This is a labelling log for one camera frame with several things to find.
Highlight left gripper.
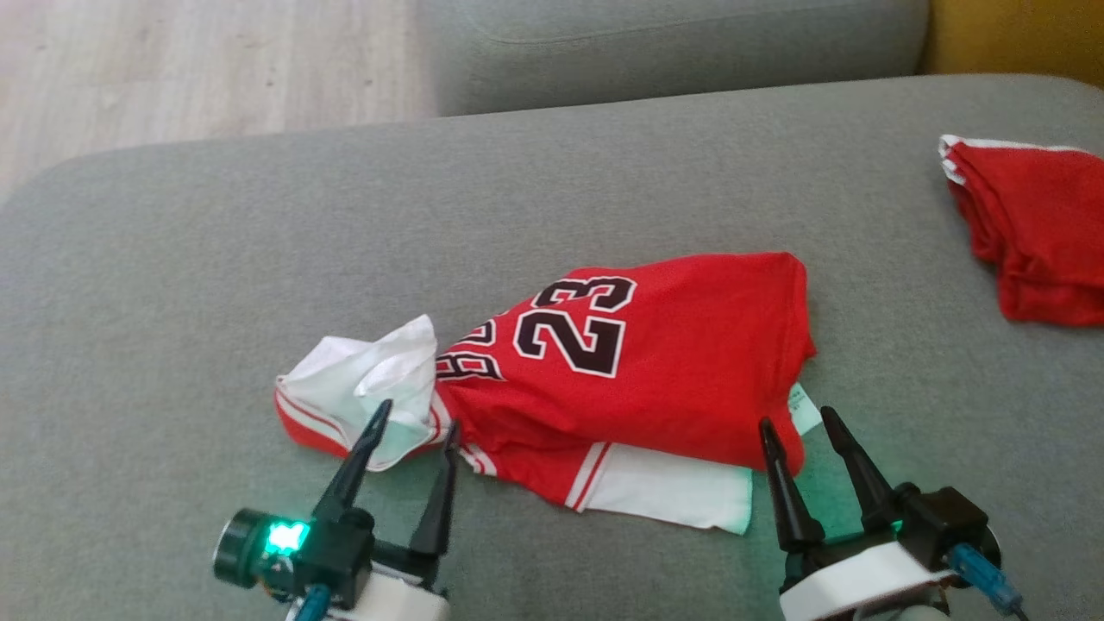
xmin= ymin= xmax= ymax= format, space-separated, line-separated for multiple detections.
xmin=289 ymin=398 xmax=461 ymax=621

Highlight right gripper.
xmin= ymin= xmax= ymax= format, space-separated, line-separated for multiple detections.
xmin=759 ymin=406 xmax=951 ymax=621

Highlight red basketball jersey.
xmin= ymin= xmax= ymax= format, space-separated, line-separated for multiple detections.
xmin=274 ymin=251 xmax=825 ymax=536

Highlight red shorts with white stripe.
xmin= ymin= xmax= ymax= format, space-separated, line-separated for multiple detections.
xmin=938 ymin=134 xmax=1104 ymax=328

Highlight grey sofa seat cushion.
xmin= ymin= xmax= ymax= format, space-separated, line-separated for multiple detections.
xmin=0 ymin=73 xmax=1104 ymax=621

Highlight grey sofa back cushion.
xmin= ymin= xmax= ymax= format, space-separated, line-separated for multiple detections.
xmin=416 ymin=0 xmax=931 ymax=118

